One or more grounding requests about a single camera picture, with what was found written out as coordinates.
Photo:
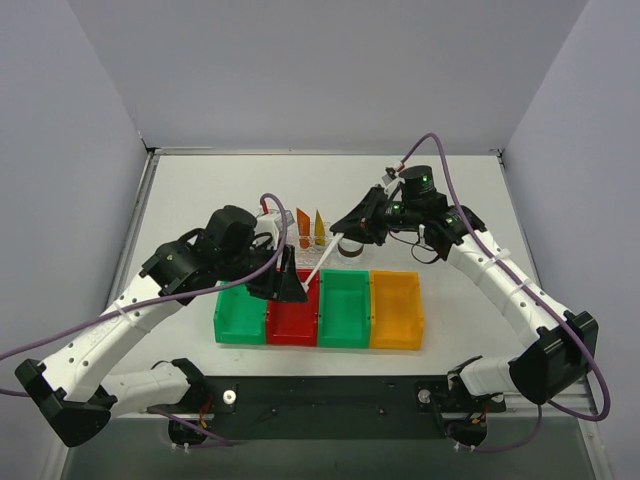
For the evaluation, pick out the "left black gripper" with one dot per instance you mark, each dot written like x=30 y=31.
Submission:
x=273 y=275

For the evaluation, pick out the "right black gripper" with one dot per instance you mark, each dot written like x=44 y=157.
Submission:
x=375 y=215

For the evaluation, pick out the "white toothbrush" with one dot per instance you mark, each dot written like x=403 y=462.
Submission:
x=329 y=249

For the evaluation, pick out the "clear plastic cup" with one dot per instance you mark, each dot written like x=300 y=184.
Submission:
x=350 y=251

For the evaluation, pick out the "yellow toothpaste tube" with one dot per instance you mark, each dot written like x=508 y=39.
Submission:
x=319 y=231

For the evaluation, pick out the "orange toothpaste tube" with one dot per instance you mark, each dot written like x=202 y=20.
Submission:
x=304 y=229

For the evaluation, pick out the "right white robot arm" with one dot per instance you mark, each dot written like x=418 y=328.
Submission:
x=557 y=342

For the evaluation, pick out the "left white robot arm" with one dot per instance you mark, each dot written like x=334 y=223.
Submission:
x=75 y=388

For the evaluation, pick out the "clear textured oval tray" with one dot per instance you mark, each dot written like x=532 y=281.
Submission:
x=334 y=262

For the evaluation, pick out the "red bin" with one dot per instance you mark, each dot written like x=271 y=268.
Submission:
x=294 y=324

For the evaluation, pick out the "right green bin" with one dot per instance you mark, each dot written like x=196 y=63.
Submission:
x=344 y=309

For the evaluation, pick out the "green bin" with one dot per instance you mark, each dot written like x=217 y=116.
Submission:
x=344 y=309
x=239 y=318

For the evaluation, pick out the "left green bin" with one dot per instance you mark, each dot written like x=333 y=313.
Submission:
x=239 y=318

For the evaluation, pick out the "yellow bin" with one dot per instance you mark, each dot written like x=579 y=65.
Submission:
x=397 y=317

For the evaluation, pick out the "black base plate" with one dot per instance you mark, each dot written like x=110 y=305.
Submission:
x=409 y=407

